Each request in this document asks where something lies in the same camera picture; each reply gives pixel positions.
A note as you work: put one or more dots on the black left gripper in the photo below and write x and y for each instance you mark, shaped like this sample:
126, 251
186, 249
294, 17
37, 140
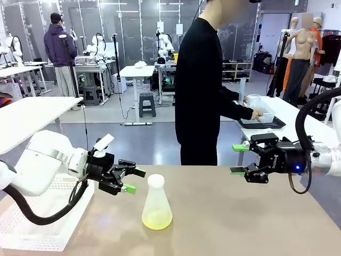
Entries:
104, 170

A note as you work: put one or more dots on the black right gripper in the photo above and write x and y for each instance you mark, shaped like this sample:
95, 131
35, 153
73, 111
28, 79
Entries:
287, 160

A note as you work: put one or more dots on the translucent plastic erlenmeyer flask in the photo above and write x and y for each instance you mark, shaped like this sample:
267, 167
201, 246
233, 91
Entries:
157, 213

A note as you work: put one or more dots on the clear plastic beaker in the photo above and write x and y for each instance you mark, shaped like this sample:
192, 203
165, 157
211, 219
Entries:
254, 99

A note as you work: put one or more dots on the clear graduated cylinder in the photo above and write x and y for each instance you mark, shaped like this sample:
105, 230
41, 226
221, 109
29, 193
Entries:
243, 85

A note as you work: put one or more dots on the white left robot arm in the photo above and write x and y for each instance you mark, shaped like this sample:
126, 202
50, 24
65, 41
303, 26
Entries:
40, 160

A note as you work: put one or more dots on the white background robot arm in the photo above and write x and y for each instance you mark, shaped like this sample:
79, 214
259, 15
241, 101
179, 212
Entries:
16, 49
97, 46
165, 44

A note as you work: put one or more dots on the person's right forearm black sleeve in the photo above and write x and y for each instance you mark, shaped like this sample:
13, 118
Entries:
237, 109

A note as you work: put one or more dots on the person's left forearm black sleeve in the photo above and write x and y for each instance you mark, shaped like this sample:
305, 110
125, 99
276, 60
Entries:
231, 93

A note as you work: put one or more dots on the person's right hand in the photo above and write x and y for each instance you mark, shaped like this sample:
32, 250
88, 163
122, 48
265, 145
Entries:
257, 115

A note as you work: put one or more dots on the person's left hand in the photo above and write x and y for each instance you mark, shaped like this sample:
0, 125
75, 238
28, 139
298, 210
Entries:
244, 99

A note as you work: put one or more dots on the black tray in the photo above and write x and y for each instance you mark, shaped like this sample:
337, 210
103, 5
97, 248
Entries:
277, 124

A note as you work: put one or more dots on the white power strip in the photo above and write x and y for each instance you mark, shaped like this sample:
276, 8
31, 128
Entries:
138, 123

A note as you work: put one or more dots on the grey plastic stool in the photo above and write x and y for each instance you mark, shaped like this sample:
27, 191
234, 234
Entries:
147, 105

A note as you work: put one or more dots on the shoe rack shelf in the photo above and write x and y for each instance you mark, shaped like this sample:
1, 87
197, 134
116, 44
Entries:
237, 70

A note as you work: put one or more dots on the black suitcases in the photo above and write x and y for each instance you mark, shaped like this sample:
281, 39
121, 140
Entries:
262, 62

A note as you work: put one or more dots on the person in black sweater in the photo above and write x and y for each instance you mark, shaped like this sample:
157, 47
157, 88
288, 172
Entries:
197, 80

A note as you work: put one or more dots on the white standing desk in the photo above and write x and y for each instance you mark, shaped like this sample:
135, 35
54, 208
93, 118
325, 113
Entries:
137, 70

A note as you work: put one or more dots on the white side table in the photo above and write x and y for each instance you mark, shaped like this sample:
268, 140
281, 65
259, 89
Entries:
40, 114

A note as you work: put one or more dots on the white crumpled cloth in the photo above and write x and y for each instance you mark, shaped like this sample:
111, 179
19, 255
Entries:
140, 64

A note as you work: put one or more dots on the black pole stand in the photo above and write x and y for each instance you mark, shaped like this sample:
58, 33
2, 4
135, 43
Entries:
116, 58

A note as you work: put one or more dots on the black cap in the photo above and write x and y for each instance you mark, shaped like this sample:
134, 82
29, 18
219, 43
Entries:
161, 60

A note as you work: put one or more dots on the beige mannequin dark trousers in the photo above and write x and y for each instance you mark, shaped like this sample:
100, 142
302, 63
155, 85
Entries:
303, 40

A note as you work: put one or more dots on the black clothes on rack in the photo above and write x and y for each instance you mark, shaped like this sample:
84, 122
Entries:
331, 48

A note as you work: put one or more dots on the mannequin in orange with hat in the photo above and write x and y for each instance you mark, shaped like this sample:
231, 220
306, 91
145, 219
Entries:
318, 40

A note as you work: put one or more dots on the white mannequin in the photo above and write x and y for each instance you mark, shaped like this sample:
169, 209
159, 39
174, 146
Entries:
293, 25

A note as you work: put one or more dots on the person in purple hoodie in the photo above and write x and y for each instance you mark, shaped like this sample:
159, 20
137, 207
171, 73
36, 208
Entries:
60, 45

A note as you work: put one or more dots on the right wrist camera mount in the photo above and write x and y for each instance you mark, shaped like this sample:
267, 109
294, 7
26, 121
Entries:
265, 139

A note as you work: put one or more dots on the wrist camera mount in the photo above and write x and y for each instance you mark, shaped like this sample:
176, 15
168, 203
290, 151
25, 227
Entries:
102, 145
265, 139

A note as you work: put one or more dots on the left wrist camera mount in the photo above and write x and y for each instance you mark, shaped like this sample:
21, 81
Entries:
102, 145

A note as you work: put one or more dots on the grey frame workbench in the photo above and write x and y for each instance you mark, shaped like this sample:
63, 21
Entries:
166, 69

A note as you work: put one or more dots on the black camera tripod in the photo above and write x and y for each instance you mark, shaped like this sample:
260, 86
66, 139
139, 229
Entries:
69, 66

